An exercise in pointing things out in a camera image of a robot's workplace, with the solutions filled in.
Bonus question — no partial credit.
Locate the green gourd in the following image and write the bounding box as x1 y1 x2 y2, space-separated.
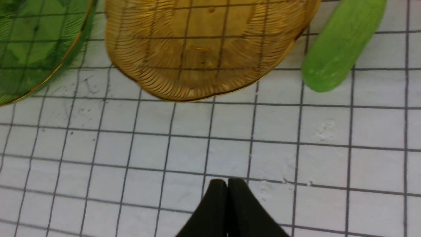
301 0 387 92

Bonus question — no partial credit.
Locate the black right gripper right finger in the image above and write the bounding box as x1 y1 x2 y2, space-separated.
228 179 289 237

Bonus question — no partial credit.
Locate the amber transparent plastic plate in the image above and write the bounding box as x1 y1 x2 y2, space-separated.
104 0 321 102

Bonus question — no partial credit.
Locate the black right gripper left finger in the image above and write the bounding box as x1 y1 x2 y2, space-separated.
177 179 228 237

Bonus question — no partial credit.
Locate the green transparent plastic plate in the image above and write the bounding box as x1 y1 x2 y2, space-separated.
0 0 97 106

